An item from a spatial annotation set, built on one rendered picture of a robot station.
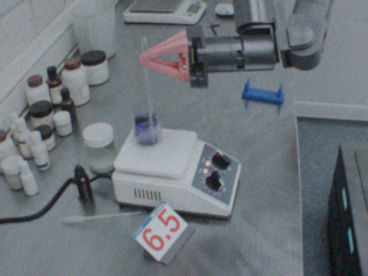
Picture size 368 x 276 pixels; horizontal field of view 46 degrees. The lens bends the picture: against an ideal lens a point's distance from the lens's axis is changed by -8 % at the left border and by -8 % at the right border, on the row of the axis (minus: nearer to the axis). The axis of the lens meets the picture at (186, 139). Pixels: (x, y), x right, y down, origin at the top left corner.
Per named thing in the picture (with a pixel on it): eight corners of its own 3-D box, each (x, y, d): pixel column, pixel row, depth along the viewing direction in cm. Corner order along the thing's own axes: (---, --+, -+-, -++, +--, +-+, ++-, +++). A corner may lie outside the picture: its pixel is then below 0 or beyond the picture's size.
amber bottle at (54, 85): (47, 103, 111) (39, 69, 105) (59, 96, 113) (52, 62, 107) (56, 108, 109) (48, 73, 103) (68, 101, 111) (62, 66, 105)
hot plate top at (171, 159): (198, 135, 83) (198, 131, 83) (183, 179, 74) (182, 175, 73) (134, 129, 86) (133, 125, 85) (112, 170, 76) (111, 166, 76)
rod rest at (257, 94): (284, 96, 108) (285, 83, 106) (282, 103, 106) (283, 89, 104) (245, 89, 111) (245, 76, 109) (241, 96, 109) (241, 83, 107)
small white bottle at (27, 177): (40, 189, 85) (32, 160, 81) (33, 197, 83) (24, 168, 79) (30, 186, 86) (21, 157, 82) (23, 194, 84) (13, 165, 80)
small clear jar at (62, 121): (72, 126, 102) (69, 109, 99) (73, 135, 99) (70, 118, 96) (57, 128, 101) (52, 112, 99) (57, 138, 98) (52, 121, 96)
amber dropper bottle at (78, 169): (94, 190, 84) (88, 160, 80) (90, 200, 82) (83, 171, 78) (80, 188, 85) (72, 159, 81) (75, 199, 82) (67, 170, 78)
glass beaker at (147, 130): (142, 131, 84) (138, 92, 79) (169, 137, 82) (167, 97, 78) (126, 150, 80) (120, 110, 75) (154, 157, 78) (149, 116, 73)
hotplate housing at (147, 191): (241, 172, 87) (241, 137, 82) (229, 222, 76) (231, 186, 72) (126, 159, 91) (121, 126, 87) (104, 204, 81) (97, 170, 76)
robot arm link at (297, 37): (315, 43, 63) (316, 65, 71) (302, -25, 65) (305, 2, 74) (235, 54, 66) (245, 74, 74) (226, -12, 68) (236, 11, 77)
